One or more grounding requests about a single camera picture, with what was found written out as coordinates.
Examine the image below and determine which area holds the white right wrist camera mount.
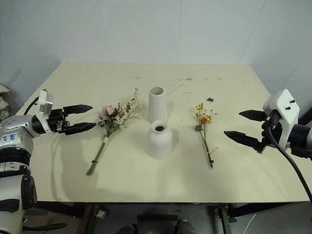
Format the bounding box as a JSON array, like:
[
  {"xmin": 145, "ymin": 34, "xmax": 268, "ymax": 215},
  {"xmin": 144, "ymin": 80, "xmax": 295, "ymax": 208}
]
[{"xmin": 262, "ymin": 89, "xmax": 300, "ymax": 150}]

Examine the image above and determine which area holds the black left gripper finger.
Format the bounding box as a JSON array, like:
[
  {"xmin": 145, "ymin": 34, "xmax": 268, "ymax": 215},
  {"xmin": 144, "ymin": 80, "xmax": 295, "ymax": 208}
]
[
  {"xmin": 62, "ymin": 104, "xmax": 94, "ymax": 116},
  {"xmin": 64, "ymin": 122, "xmax": 98, "ymax": 136}
]

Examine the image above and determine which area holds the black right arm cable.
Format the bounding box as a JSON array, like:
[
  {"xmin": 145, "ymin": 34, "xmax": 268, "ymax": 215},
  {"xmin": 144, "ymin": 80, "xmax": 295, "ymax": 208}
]
[{"xmin": 266, "ymin": 118, "xmax": 312, "ymax": 203}]

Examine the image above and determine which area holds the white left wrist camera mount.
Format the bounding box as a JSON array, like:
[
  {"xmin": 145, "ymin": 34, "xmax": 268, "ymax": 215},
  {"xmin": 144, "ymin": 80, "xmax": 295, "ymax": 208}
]
[{"xmin": 36, "ymin": 89, "xmax": 54, "ymax": 134}]

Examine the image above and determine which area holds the dark rounded shape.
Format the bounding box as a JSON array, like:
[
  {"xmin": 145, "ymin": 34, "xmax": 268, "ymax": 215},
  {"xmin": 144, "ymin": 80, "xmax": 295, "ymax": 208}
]
[
  {"xmin": 175, "ymin": 219, "xmax": 196, "ymax": 234},
  {"xmin": 118, "ymin": 224, "xmax": 137, "ymax": 234}
]

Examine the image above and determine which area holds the crumpled grey cloth pile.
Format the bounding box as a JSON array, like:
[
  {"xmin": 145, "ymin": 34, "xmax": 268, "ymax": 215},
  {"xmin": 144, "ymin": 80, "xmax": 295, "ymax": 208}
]
[{"xmin": 0, "ymin": 83, "xmax": 11, "ymax": 120}]

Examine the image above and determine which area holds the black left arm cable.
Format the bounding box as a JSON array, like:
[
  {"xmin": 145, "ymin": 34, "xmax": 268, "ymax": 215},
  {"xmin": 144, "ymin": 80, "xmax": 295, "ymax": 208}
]
[{"xmin": 23, "ymin": 96, "xmax": 40, "ymax": 116}]

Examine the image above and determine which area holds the pink rose dried bouquet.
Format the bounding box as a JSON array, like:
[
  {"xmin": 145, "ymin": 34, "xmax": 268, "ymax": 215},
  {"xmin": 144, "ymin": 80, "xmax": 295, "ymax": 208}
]
[{"xmin": 85, "ymin": 86, "xmax": 145, "ymax": 176}]

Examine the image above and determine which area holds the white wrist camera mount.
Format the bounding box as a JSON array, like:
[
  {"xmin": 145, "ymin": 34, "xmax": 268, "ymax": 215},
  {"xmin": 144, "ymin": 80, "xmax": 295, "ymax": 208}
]
[
  {"xmin": 262, "ymin": 89, "xmax": 300, "ymax": 150},
  {"xmin": 36, "ymin": 89, "xmax": 54, "ymax": 134}
]

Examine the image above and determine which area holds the tall white cylinder vase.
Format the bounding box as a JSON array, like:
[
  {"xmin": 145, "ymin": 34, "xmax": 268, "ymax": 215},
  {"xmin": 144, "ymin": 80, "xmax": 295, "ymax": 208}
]
[{"xmin": 148, "ymin": 86, "xmax": 168, "ymax": 123}]

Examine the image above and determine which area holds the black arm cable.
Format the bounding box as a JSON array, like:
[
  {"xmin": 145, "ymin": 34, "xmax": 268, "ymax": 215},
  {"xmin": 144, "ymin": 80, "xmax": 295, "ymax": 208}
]
[
  {"xmin": 23, "ymin": 96, "xmax": 40, "ymax": 116},
  {"xmin": 266, "ymin": 118, "xmax": 312, "ymax": 203}
]

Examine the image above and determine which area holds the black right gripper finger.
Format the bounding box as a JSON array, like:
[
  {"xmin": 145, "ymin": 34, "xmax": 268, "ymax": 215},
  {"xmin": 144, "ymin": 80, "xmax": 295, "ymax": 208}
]
[
  {"xmin": 238, "ymin": 110, "xmax": 269, "ymax": 122},
  {"xmin": 223, "ymin": 130, "xmax": 266, "ymax": 154}
]

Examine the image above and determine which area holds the white bottle-shaped vase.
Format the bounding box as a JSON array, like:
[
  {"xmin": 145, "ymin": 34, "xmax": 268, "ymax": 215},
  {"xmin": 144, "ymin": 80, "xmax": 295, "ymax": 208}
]
[{"xmin": 147, "ymin": 119, "xmax": 173, "ymax": 160}]

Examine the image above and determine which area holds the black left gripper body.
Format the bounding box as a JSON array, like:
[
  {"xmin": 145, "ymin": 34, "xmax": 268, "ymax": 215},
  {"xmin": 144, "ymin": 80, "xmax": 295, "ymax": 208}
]
[{"xmin": 47, "ymin": 108, "xmax": 71, "ymax": 135}]

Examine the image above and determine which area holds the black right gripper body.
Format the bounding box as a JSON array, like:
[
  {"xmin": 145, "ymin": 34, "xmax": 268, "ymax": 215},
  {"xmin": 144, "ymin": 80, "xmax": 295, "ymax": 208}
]
[{"xmin": 260, "ymin": 110, "xmax": 285, "ymax": 149}]

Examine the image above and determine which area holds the thin white cord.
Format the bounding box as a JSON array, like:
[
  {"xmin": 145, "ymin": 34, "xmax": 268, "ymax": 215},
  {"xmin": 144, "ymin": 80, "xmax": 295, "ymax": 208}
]
[{"xmin": 243, "ymin": 216, "xmax": 255, "ymax": 234}]

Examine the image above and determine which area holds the black table frame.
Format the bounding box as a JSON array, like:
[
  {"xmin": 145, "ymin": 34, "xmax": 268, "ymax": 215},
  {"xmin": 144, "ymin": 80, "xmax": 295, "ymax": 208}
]
[{"xmin": 24, "ymin": 200, "xmax": 312, "ymax": 234}]

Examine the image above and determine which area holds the yellow dried flower sprig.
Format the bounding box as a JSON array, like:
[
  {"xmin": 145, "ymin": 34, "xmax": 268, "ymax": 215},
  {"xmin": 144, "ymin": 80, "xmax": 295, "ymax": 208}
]
[{"xmin": 195, "ymin": 102, "xmax": 219, "ymax": 169}]

